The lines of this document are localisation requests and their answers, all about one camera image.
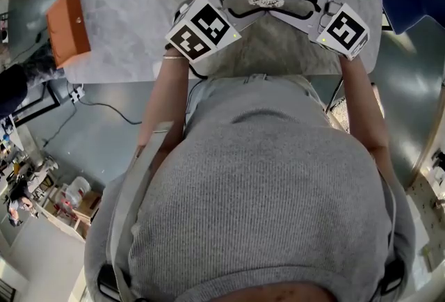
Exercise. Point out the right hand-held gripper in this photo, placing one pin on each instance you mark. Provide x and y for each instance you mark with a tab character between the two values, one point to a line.
347	32

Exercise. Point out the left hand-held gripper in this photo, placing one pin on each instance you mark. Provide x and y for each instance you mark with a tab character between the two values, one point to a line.
201	32

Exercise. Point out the person's left forearm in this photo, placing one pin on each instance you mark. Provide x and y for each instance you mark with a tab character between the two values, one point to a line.
163	102

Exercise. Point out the person's right forearm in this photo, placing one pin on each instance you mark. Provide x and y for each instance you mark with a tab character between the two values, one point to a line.
363	102

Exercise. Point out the orange rectangular box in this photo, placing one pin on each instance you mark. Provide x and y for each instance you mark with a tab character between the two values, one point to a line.
67	32

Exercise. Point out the brown cardboard box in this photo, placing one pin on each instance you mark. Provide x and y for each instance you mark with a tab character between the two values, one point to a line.
92	200

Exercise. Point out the person's light grey trousers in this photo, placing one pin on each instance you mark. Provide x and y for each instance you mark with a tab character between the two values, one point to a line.
215	99

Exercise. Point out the white power strip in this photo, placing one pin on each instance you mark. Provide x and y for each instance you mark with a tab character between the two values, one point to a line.
77	93

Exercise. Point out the person's grey knit top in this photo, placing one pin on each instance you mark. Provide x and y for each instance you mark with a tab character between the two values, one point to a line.
257	206

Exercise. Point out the clear plastic container red label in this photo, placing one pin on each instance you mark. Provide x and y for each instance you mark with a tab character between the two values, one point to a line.
78	191

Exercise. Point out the white pegboard panel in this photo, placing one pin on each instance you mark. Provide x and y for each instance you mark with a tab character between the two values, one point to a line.
426	220

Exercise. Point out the black metal frame table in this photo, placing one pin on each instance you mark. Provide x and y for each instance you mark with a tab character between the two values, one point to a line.
52	95

